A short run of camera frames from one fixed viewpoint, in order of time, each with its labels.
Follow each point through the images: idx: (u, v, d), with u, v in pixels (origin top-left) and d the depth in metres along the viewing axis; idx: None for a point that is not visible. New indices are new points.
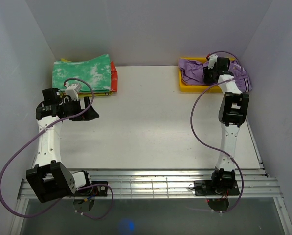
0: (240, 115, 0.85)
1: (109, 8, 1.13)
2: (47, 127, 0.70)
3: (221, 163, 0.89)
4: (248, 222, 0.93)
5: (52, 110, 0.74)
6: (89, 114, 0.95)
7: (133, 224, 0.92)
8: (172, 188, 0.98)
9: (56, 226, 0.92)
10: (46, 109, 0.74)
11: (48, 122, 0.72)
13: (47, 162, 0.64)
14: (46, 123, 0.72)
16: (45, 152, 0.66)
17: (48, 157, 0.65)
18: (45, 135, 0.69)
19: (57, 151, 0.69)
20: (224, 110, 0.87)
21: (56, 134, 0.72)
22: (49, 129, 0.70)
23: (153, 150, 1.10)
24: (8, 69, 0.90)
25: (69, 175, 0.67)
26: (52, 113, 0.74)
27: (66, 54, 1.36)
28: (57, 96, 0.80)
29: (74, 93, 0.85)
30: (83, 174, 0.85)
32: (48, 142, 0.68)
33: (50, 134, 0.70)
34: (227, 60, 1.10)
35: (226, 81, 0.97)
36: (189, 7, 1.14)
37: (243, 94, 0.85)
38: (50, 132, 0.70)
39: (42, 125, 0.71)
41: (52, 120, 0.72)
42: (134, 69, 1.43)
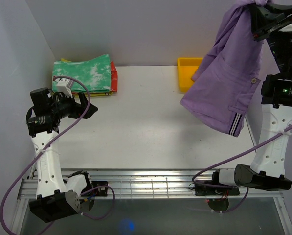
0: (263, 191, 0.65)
1: (109, 8, 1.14)
2: (44, 149, 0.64)
3: (222, 179, 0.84)
4: (248, 223, 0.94)
5: (47, 124, 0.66)
6: (87, 114, 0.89)
7: (133, 224, 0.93)
8: (172, 188, 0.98)
9: (56, 227, 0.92)
10: (40, 123, 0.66)
11: (44, 140, 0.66)
13: (49, 192, 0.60)
14: (42, 142, 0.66)
16: (46, 179, 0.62)
17: (51, 186, 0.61)
18: (43, 159, 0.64)
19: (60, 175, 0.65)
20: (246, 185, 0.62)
21: (55, 151, 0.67)
22: (46, 150, 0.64)
23: (154, 150, 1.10)
24: (8, 69, 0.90)
25: (75, 193, 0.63)
26: (48, 129, 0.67)
27: (67, 54, 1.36)
28: (49, 100, 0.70)
29: (67, 91, 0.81)
30: (83, 175, 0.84)
32: (48, 167, 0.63)
33: (48, 157, 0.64)
34: None
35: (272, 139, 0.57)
36: (189, 7, 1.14)
37: (282, 180, 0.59)
38: (50, 154, 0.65)
39: (38, 144, 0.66)
41: (48, 137, 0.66)
42: (134, 69, 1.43)
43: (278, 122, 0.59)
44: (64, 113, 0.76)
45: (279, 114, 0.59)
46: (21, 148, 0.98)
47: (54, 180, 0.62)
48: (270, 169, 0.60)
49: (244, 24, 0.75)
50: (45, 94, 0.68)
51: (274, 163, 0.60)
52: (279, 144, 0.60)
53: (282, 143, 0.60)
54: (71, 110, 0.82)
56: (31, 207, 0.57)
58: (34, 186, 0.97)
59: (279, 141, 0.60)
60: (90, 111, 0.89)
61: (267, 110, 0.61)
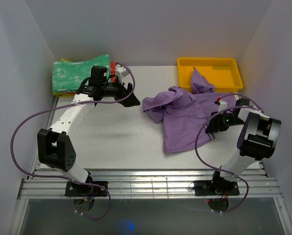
0: (266, 141, 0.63)
1: (108, 8, 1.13)
2: (79, 103, 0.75)
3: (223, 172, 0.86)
4: (247, 222, 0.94)
5: (91, 90, 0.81)
6: (126, 102, 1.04)
7: (133, 225, 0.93)
8: (172, 188, 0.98)
9: (56, 226, 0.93)
10: (88, 88, 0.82)
11: (82, 98, 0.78)
13: (58, 129, 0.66)
14: (80, 99, 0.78)
16: (62, 121, 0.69)
17: (62, 127, 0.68)
18: (72, 108, 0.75)
19: (74, 125, 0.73)
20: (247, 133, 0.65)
21: (81, 112, 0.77)
22: (79, 105, 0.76)
23: (154, 150, 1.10)
24: (8, 69, 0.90)
25: (72, 152, 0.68)
26: (89, 94, 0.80)
27: (67, 54, 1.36)
28: (103, 77, 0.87)
29: (120, 77, 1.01)
30: (87, 173, 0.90)
32: (69, 115, 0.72)
33: (76, 109, 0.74)
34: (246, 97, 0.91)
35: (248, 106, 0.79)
36: (189, 7, 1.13)
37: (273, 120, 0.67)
38: (77, 108, 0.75)
39: (76, 100, 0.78)
41: (86, 98, 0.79)
42: (134, 68, 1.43)
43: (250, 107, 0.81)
44: (108, 93, 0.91)
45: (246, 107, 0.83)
46: (21, 148, 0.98)
47: (68, 124, 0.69)
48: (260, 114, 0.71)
49: (172, 94, 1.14)
50: (102, 71, 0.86)
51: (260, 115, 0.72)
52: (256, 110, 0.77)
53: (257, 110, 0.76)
54: (117, 94, 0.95)
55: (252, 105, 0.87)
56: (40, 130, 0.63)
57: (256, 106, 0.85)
58: (33, 186, 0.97)
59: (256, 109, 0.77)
60: (131, 101, 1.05)
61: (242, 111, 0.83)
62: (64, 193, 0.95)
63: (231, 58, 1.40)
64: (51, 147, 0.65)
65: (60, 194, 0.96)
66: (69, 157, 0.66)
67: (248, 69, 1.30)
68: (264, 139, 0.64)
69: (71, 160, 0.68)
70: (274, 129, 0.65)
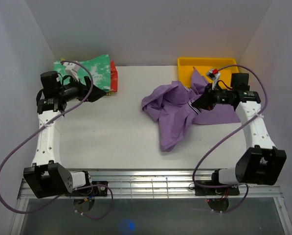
0: (267, 175, 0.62)
1: (109, 8, 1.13)
2: (47, 124, 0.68)
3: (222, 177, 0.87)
4: (247, 222, 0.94)
5: (53, 104, 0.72)
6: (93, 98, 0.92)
7: (133, 224, 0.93)
8: (172, 188, 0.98)
9: (56, 226, 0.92)
10: (48, 103, 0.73)
11: (49, 117, 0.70)
13: (44, 161, 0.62)
14: (47, 118, 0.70)
16: (43, 150, 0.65)
17: (46, 156, 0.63)
18: (45, 132, 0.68)
19: (55, 147, 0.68)
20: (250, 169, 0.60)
21: (56, 130, 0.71)
22: (48, 125, 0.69)
23: (154, 150, 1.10)
24: (9, 69, 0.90)
25: (67, 175, 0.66)
26: (54, 108, 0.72)
27: (67, 54, 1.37)
28: (58, 84, 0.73)
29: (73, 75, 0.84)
30: (83, 174, 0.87)
32: (47, 140, 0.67)
33: (49, 131, 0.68)
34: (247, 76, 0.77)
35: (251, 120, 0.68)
36: (189, 7, 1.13)
37: (277, 150, 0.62)
38: (50, 130, 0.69)
39: (42, 120, 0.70)
41: (53, 114, 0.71)
42: (134, 68, 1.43)
43: (251, 110, 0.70)
44: (70, 97, 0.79)
45: (250, 105, 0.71)
46: (21, 148, 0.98)
47: (50, 150, 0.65)
48: (262, 144, 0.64)
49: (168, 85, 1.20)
50: (54, 78, 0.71)
51: (262, 139, 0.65)
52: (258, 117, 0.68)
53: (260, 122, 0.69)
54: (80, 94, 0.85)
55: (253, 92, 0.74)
56: (26, 171, 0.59)
57: (258, 101, 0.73)
58: None
59: (259, 120, 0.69)
60: None
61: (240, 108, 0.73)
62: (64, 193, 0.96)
63: (231, 58, 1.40)
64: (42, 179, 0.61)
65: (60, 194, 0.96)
66: (67, 180, 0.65)
67: (248, 68, 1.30)
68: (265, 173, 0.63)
69: (69, 180, 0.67)
70: (278, 163, 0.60)
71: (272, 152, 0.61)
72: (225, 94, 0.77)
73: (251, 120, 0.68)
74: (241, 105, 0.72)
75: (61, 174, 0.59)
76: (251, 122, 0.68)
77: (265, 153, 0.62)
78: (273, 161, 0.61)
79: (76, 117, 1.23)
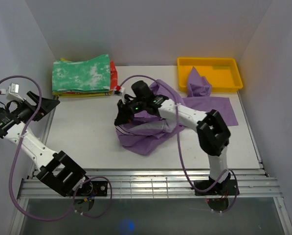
0: (224, 132, 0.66)
1: (108, 8, 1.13)
2: (22, 133, 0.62)
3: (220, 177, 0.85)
4: (247, 222, 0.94)
5: (12, 119, 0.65)
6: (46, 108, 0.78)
7: (133, 224, 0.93)
8: (172, 187, 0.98)
9: (56, 226, 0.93)
10: (4, 122, 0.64)
11: (17, 130, 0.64)
13: (50, 157, 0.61)
14: (17, 131, 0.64)
16: (39, 153, 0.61)
17: (48, 153, 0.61)
18: (25, 142, 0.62)
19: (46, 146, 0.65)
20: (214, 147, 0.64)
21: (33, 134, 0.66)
22: (24, 134, 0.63)
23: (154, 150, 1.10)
24: (8, 69, 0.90)
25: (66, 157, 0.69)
26: (17, 122, 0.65)
27: (67, 54, 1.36)
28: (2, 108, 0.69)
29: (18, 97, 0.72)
30: None
32: (34, 144, 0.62)
33: (30, 137, 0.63)
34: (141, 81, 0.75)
35: (178, 112, 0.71)
36: (189, 6, 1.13)
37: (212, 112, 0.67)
38: (30, 137, 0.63)
39: (14, 136, 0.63)
41: (18, 126, 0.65)
42: (134, 68, 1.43)
43: (170, 106, 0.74)
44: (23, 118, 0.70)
45: (165, 104, 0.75)
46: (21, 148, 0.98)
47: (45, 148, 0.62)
48: (201, 116, 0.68)
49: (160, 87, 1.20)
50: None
51: (196, 116, 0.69)
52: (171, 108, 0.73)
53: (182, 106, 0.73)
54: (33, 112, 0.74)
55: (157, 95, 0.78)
56: (40, 176, 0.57)
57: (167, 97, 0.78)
58: (33, 186, 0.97)
59: (181, 107, 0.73)
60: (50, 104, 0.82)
61: (162, 112, 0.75)
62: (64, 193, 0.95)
63: (231, 58, 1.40)
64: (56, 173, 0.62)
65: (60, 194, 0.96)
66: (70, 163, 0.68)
67: (248, 68, 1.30)
68: (221, 132, 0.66)
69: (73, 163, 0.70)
70: (218, 118, 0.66)
71: (210, 116, 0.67)
72: (136, 103, 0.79)
73: (176, 112, 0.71)
74: (162, 108, 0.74)
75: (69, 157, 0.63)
76: (178, 112, 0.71)
77: (206, 122, 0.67)
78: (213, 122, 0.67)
79: (74, 117, 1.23)
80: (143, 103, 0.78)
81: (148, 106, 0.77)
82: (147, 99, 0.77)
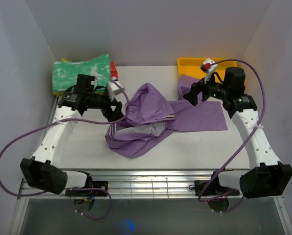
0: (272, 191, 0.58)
1: (109, 8, 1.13)
2: (59, 121, 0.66)
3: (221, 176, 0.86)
4: (248, 222, 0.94)
5: (74, 103, 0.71)
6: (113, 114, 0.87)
7: (133, 224, 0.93)
8: (172, 188, 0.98)
9: (56, 226, 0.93)
10: (70, 100, 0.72)
11: (64, 114, 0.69)
13: (42, 159, 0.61)
14: (62, 115, 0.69)
16: (46, 147, 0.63)
17: (46, 154, 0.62)
18: (55, 129, 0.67)
19: (60, 147, 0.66)
20: (255, 193, 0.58)
21: (67, 130, 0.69)
22: (61, 123, 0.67)
23: (154, 150, 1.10)
24: (9, 69, 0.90)
25: (63, 174, 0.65)
26: (73, 107, 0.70)
27: (67, 54, 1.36)
28: (91, 86, 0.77)
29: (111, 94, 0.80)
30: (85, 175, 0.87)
32: (54, 138, 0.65)
33: (60, 128, 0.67)
34: (239, 70, 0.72)
35: (251, 133, 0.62)
36: (189, 6, 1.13)
37: (282, 165, 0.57)
38: (60, 128, 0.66)
39: (58, 115, 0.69)
41: (70, 113, 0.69)
42: (135, 68, 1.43)
43: (250, 121, 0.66)
44: (95, 105, 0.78)
45: (249, 113, 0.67)
46: (21, 148, 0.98)
47: (52, 149, 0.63)
48: (266, 159, 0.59)
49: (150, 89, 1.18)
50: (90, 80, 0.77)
51: (264, 154, 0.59)
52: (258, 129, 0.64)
53: (260, 131, 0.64)
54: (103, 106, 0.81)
55: (247, 96, 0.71)
56: (22, 163, 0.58)
57: (254, 107, 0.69)
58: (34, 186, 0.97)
59: (259, 131, 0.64)
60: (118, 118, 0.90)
61: (237, 117, 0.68)
62: (64, 193, 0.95)
63: (231, 58, 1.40)
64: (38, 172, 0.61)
65: (60, 194, 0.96)
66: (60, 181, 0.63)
67: (248, 69, 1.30)
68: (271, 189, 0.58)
69: (63, 181, 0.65)
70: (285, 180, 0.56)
71: (278, 167, 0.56)
72: (216, 88, 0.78)
73: (252, 132, 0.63)
74: (239, 114, 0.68)
75: (53, 176, 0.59)
76: (252, 136, 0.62)
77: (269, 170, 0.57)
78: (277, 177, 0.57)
79: None
80: (223, 91, 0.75)
81: (226, 96, 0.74)
82: (233, 89, 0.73)
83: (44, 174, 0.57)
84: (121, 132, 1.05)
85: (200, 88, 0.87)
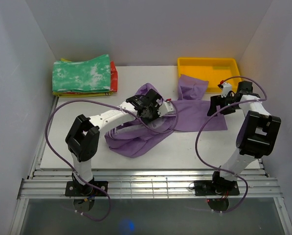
0: (265, 143, 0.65)
1: (108, 8, 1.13)
2: (122, 109, 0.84)
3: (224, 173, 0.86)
4: (248, 222, 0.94)
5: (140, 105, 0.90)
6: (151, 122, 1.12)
7: (133, 224, 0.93)
8: (172, 188, 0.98)
9: (56, 226, 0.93)
10: (138, 101, 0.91)
11: (126, 106, 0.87)
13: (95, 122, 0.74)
14: (124, 107, 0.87)
16: (101, 118, 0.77)
17: (99, 122, 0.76)
18: (115, 111, 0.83)
19: (109, 126, 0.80)
20: (245, 134, 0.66)
21: (120, 119, 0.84)
22: (122, 111, 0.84)
23: (154, 150, 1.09)
24: (8, 69, 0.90)
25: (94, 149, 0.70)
26: (136, 106, 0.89)
27: (67, 54, 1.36)
28: (153, 101, 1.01)
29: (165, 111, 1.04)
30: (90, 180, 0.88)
32: (110, 116, 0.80)
33: (118, 113, 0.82)
34: (249, 83, 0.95)
35: (250, 101, 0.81)
36: (189, 6, 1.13)
37: (272, 116, 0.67)
38: (118, 112, 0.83)
39: (122, 105, 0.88)
41: (130, 108, 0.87)
42: (135, 68, 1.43)
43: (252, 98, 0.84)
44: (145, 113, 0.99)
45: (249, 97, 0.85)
46: (21, 148, 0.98)
47: (104, 122, 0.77)
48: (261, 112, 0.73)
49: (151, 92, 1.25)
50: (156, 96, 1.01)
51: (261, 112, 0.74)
52: (257, 104, 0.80)
53: (258, 105, 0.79)
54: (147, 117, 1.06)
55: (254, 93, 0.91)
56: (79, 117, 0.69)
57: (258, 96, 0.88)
58: (34, 186, 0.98)
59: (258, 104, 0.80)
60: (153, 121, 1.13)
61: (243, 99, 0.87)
62: (64, 193, 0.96)
63: (231, 58, 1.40)
64: (82, 133, 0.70)
65: (60, 194, 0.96)
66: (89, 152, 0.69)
67: (249, 69, 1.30)
68: (262, 140, 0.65)
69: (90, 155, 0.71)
70: (272, 128, 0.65)
71: (269, 120, 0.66)
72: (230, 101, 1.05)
73: (251, 101, 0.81)
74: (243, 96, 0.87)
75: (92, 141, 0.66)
76: (251, 102, 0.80)
77: (262, 120, 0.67)
78: (269, 128, 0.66)
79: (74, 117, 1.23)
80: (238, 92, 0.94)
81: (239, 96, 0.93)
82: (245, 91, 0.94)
83: (88, 132, 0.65)
84: (120, 131, 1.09)
85: (218, 101, 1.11)
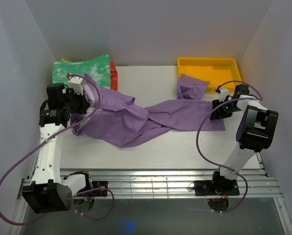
0: (264, 135, 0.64)
1: (108, 8, 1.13)
2: (48, 139, 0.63)
3: (224, 172, 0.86)
4: (248, 222, 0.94)
5: (56, 117, 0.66)
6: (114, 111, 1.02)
7: (133, 224, 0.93)
8: (172, 188, 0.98)
9: (56, 226, 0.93)
10: (50, 115, 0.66)
11: (50, 131, 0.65)
13: (44, 180, 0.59)
14: (49, 132, 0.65)
16: (43, 168, 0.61)
17: (47, 175, 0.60)
18: (46, 148, 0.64)
19: (56, 163, 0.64)
20: (245, 128, 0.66)
21: (57, 146, 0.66)
22: (50, 140, 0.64)
23: (154, 150, 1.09)
24: (8, 69, 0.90)
25: (66, 188, 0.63)
26: (56, 122, 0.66)
27: (67, 54, 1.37)
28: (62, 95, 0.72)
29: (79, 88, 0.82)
30: (84, 176, 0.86)
32: (47, 156, 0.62)
33: (51, 146, 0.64)
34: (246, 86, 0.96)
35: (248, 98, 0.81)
36: (189, 6, 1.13)
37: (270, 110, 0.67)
38: (52, 145, 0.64)
39: (43, 134, 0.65)
41: (55, 128, 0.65)
42: (135, 68, 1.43)
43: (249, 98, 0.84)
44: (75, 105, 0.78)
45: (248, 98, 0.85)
46: (21, 148, 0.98)
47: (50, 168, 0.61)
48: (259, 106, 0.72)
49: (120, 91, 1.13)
50: (59, 89, 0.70)
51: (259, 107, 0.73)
52: (255, 101, 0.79)
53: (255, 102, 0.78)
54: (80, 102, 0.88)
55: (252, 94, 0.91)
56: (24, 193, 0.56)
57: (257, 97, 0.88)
58: None
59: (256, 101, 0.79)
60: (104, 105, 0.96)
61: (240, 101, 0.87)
62: None
63: (231, 58, 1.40)
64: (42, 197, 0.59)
65: None
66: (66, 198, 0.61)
67: (249, 69, 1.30)
68: (261, 132, 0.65)
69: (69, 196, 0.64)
70: (270, 120, 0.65)
71: (267, 113, 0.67)
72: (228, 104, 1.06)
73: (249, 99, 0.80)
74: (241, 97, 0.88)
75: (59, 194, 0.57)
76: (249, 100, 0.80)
77: (260, 114, 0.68)
78: (268, 121, 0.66)
79: None
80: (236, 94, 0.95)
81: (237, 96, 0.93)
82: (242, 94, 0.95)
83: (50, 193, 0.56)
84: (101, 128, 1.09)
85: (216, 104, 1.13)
